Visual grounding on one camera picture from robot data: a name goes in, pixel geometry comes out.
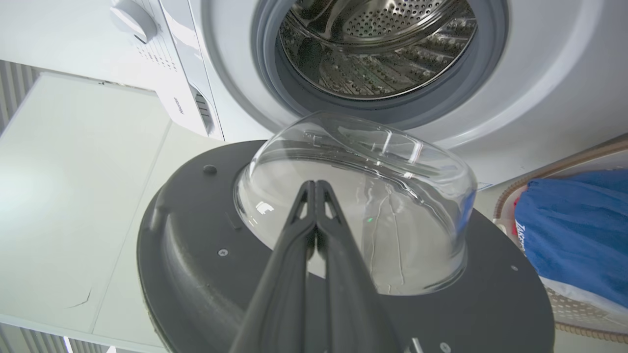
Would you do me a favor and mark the blue garment with print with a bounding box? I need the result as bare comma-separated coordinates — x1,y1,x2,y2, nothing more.
513,169,628,309

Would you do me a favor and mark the washing machine door with glass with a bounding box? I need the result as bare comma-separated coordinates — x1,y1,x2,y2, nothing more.
136,110,555,353

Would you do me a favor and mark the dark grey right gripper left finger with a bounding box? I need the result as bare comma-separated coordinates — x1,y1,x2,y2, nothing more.
229,180,317,353

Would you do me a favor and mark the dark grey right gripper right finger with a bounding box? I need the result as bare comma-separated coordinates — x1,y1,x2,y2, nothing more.
314,180,404,353

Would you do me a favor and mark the white round program dial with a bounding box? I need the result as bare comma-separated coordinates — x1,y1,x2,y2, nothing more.
109,0,158,45

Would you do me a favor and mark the stainless steel perforated drum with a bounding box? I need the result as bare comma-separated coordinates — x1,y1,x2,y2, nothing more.
279,0,478,101

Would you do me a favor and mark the woven beige laundry basket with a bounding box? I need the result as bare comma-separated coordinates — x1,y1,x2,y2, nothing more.
493,141,628,344

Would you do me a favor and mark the grey rubber door gasket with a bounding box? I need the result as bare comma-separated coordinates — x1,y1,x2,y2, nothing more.
251,0,510,131

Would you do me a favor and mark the white front-load washing machine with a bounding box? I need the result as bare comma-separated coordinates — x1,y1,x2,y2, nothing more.
0,0,628,193

